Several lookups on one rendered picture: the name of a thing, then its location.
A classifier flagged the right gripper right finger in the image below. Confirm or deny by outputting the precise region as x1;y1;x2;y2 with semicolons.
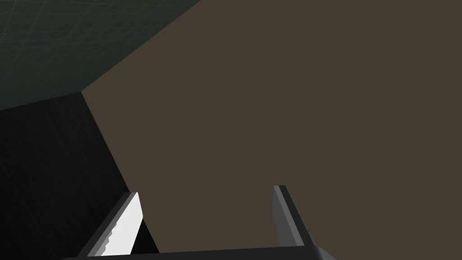
273;185;317;248

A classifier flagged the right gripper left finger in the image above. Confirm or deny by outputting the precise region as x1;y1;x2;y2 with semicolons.
77;191;144;257

